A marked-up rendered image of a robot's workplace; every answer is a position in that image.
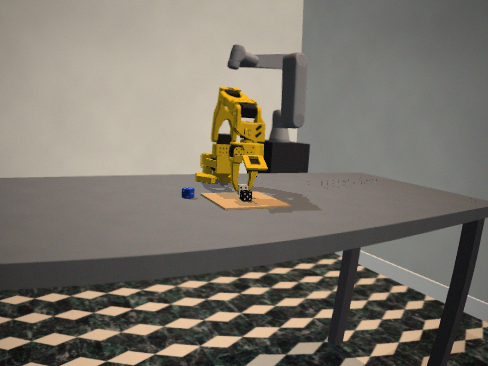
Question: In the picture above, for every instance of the white die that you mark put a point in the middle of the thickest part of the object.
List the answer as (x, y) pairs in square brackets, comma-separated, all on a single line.
[(242, 187)]

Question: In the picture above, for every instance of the blue die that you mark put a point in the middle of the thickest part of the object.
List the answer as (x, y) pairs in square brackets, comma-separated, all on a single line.
[(187, 192)]

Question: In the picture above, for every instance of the orange mat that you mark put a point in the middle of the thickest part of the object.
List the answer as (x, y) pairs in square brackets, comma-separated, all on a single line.
[(231, 201)]

